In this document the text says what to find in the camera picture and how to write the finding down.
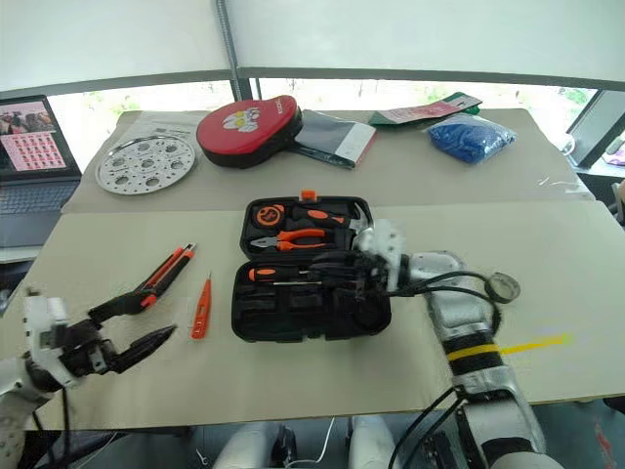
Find metal flexible conduit pole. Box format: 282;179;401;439
216;0;244;111

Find open laptop computer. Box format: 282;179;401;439
0;94;84;248

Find black electrical tape roll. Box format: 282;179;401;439
484;271;521;306

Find red black paddle case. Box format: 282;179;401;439
195;94;305;170

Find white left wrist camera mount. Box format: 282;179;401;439
21;291;80;390

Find green red flat package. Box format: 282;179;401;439
367;91;484;131

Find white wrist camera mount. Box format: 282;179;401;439
357;218;410;295
21;291;80;390

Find perforated metal steamer plate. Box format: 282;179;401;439
94;137;198;196

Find long black orange screwdriver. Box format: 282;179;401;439
246;266;313;284

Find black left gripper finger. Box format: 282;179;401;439
112;324;178;374
88;291;157;325

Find black orange tape measure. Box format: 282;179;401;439
253;201;288;230

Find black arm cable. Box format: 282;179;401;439
387;271;505;469
29;383;72;469

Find white printed paper sheet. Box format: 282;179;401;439
145;113;207;142

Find thin white cable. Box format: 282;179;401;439
291;416;337;464

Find orange black utility knife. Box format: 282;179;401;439
138;241;198;308

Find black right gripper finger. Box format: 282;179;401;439
321;273;367;303
311;250;365;276

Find small steel hammer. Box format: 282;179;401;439
347;200;376;238

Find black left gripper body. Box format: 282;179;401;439
59;318;121;378

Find dark computer monitor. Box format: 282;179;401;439
565;89;625;170

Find dark folded cloth package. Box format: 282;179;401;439
291;108;379;172

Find clear plastic wrap scrap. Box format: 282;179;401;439
535;176;583;195

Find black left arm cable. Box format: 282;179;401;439
29;383;72;469

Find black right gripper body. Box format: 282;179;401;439
344;250;392;300

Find silver rounded robot leg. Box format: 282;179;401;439
348;413;404;469
213;421;297;469

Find blue plastic bag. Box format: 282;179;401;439
426;113;519;165

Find black plastic tool case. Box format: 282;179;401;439
229;190;394;344

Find orange handled pliers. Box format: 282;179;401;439
249;228;328;253

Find stubby black orange screwdriver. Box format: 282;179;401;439
291;204;347;227

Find orange voltage tester pen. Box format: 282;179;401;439
189;272;214;342

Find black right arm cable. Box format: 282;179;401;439
387;271;505;469

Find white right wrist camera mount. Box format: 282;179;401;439
357;218;410;295

